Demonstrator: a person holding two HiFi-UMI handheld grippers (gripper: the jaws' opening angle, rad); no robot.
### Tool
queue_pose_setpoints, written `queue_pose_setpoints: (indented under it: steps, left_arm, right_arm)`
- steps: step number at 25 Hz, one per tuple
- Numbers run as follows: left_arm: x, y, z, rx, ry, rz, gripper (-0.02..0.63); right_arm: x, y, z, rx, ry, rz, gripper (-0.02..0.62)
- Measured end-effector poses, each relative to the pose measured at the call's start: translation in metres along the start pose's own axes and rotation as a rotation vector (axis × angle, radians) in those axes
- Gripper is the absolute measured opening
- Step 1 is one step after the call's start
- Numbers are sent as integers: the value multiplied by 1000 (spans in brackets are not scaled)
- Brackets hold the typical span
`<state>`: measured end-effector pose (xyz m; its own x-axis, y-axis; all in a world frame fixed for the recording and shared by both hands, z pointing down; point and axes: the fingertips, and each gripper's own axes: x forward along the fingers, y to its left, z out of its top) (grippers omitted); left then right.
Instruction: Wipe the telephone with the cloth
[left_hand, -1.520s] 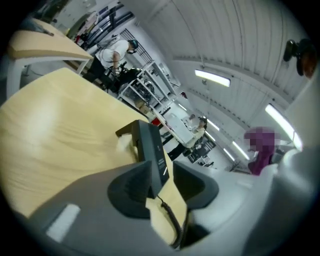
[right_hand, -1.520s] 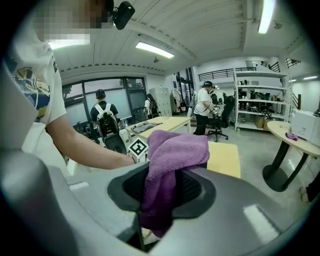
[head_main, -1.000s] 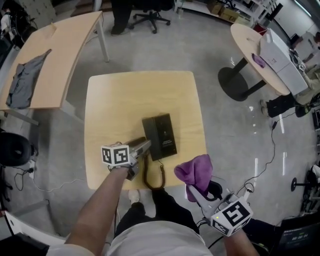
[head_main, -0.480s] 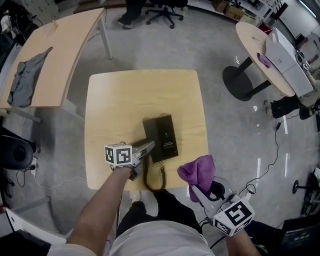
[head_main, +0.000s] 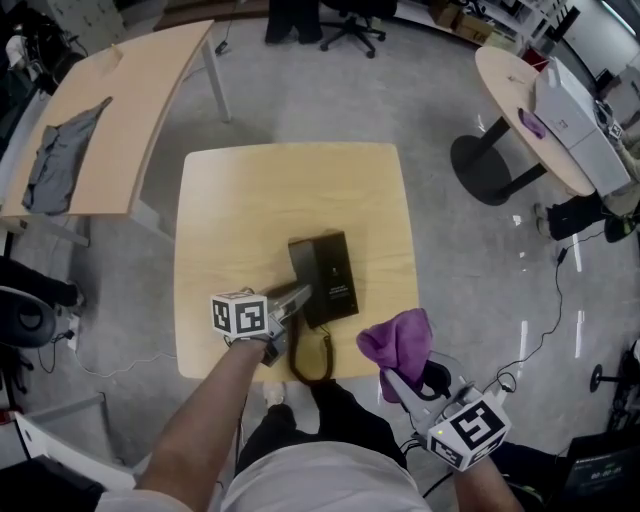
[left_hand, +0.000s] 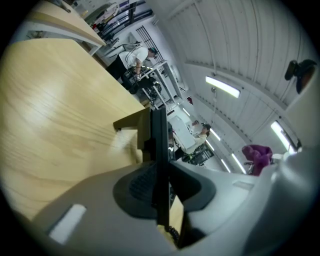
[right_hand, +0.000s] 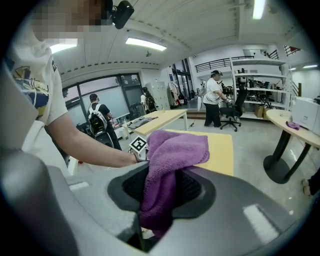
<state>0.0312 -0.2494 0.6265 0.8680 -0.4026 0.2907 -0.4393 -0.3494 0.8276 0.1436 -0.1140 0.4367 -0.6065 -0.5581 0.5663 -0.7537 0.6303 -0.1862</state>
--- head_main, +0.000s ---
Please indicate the person's black trousers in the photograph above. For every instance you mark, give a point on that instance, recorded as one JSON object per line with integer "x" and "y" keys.
{"x": 345, "y": 415}

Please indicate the grey garment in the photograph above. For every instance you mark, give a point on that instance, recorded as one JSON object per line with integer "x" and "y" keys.
{"x": 57, "y": 160}

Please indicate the person's white shoe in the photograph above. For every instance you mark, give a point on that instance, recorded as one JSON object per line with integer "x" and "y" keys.
{"x": 274, "y": 395}

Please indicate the black stool base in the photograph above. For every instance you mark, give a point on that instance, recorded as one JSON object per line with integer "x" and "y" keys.
{"x": 617, "y": 385}

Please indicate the black office chair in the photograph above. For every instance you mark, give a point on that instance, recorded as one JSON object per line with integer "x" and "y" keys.
{"x": 352, "y": 27}

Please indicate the cardboard boxes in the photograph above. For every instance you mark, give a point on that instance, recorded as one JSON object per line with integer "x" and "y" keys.
{"x": 465, "y": 20}

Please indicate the small purple cloth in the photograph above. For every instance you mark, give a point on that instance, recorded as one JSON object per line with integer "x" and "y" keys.
{"x": 532, "y": 124}

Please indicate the white storage box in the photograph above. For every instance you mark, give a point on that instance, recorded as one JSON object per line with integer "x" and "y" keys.
{"x": 60, "y": 450}

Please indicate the person's left forearm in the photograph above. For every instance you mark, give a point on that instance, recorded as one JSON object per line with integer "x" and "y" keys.
{"x": 200, "y": 425}

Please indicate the person's right forearm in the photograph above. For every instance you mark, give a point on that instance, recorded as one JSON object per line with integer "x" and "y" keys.
{"x": 487, "y": 487}

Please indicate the black laptop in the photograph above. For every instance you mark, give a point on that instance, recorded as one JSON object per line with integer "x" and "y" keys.
{"x": 602, "y": 472}

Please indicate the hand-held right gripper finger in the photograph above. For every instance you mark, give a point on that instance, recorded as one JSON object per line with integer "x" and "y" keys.
{"x": 404, "y": 392}
{"x": 457, "y": 377}

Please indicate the white power strip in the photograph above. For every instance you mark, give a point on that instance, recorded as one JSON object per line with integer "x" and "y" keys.
{"x": 73, "y": 332}

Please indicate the large light wooden desk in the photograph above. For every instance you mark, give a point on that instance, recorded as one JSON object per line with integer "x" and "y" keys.
{"x": 140, "y": 100}

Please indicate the round wooden table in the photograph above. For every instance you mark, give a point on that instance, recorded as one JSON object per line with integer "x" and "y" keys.
{"x": 505, "y": 85}

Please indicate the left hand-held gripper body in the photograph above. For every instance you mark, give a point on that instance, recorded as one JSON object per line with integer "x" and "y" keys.
{"x": 239, "y": 315}

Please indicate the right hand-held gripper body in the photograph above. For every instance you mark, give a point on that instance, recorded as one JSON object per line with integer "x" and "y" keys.
{"x": 467, "y": 430}

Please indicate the person's white shirt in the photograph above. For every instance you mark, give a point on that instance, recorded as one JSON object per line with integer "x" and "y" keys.
{"x": 320, "y": 480}

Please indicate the black power adapter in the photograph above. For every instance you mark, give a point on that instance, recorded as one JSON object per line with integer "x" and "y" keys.
{"x": 221, "y": 48}

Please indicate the black telephone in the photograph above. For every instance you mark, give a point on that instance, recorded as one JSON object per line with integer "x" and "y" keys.
{"x": 327, "y": 280}

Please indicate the black round chair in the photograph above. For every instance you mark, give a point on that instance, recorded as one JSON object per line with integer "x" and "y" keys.
{"x": 27, "y": 320}

